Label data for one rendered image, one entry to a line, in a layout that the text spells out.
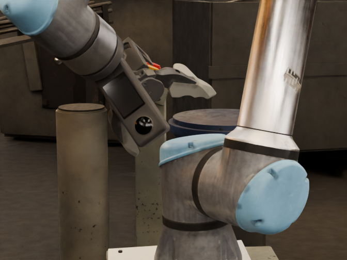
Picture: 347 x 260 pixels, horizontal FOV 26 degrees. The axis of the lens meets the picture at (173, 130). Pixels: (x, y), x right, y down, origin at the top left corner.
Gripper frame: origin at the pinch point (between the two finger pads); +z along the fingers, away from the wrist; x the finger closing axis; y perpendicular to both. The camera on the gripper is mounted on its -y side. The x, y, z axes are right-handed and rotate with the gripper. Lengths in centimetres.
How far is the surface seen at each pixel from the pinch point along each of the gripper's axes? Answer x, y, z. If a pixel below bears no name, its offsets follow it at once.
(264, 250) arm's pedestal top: 6.8, -1.6, 42.8
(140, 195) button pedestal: 28, 35, 54
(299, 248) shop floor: 14, 37, 127
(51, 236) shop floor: 75, 77, 96
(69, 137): 31, 46, 35
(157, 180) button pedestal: 22, 36, 54
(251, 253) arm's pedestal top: 8.7, -1.4, 40.7
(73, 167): 34, 42, 39
